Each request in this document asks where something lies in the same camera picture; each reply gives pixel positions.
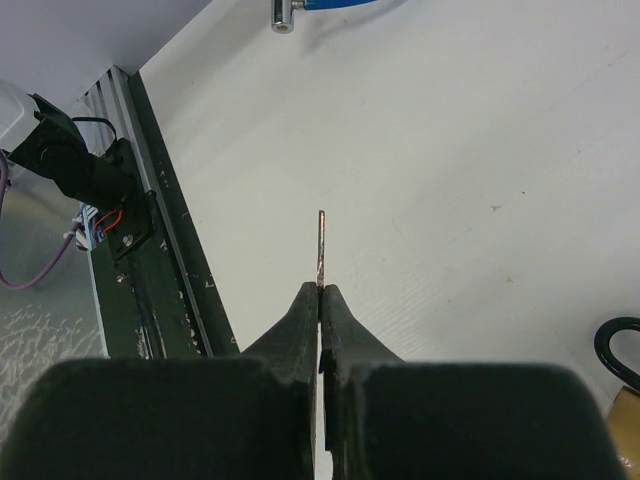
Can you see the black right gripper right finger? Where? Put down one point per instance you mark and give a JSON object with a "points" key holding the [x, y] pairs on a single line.
{"points": [[386, 418]]}

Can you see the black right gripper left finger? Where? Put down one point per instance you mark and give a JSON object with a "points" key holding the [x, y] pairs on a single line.
{"points": [[244, 416]]}

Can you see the blue lock keys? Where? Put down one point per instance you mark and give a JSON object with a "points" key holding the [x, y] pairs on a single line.
{"points": [[320, 263]]}

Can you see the black padlock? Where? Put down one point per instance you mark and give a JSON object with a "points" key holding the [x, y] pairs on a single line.
{"points": [[607, 352]]}

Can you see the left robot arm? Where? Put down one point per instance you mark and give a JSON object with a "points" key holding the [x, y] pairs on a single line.
{"points": [[41, 138]]}

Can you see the large brass padlock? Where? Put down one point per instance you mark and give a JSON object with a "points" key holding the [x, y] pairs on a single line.
{"points": [[623, 422]]}

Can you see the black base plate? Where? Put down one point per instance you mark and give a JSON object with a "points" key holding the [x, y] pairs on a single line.
{"points": [[160, 300]]}

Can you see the aluminium front rail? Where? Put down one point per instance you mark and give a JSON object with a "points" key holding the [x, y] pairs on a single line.
{"points": [[109, 98]]}

